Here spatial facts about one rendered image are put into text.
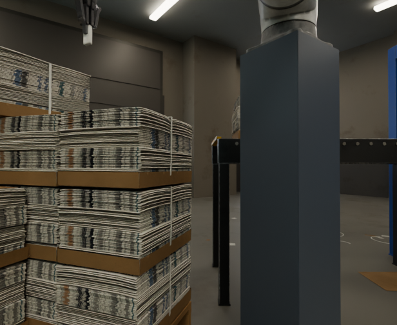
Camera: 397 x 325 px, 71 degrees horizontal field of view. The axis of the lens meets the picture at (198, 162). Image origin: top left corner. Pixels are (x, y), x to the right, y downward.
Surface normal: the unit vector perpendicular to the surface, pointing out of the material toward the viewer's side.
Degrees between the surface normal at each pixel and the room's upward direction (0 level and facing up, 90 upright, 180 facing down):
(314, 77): 90
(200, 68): 90
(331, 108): 90
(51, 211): 90
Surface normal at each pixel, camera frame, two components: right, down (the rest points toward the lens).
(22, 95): 0.86, 0.00
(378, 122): -0.81, 0.00
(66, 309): -0.35, -0.02
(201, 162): 0.58, -0.01
